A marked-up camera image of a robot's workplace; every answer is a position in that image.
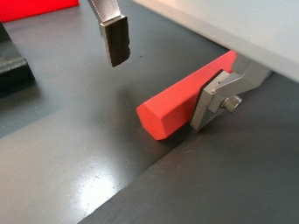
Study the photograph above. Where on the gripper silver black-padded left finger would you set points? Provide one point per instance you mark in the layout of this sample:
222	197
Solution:
113	29

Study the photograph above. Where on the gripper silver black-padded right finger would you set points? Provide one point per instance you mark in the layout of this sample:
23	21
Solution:
219	94

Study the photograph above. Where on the red hexagon peg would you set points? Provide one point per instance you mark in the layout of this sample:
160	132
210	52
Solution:
168	110

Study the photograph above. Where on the red shape-sorting block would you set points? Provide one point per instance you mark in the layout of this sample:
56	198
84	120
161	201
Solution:
16	9

